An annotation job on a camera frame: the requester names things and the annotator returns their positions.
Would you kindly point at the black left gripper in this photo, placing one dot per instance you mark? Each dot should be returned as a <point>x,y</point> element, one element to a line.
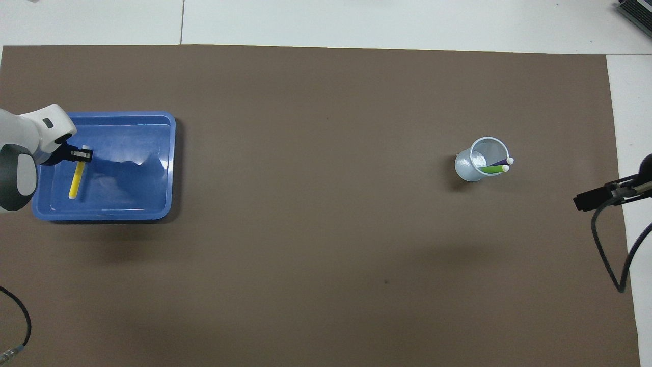
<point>71,152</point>

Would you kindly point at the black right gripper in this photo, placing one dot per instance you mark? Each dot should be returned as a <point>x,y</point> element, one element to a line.
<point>631,186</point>

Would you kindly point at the yellow marker pen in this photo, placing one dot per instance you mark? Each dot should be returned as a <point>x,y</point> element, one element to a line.
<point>76,181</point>

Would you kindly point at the purple marker pen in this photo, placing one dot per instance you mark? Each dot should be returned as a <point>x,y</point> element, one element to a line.
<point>499,162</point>

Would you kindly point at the green marker pen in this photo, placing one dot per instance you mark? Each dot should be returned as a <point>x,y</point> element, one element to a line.
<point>493,168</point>

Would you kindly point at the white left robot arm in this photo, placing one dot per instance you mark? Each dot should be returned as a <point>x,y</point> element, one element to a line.
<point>20,137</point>

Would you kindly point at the blue plastic tray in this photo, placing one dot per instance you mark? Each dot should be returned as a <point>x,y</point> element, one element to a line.
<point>132,199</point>

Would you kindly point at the translucent plastic cup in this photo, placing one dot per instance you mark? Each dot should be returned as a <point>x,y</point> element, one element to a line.
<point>466,168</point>

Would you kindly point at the grey ribbed device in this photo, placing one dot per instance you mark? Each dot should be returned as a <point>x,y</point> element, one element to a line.
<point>639,9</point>

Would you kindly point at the brown table mat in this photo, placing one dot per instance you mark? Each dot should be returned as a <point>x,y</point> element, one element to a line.
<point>326,255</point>

